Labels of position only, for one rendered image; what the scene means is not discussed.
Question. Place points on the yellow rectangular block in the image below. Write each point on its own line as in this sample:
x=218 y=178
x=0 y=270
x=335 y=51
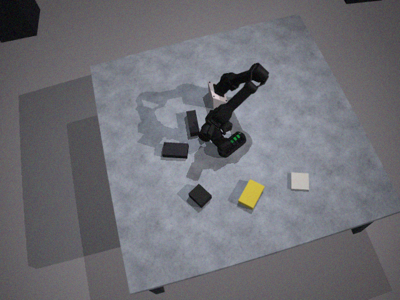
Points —
x=251 y=194

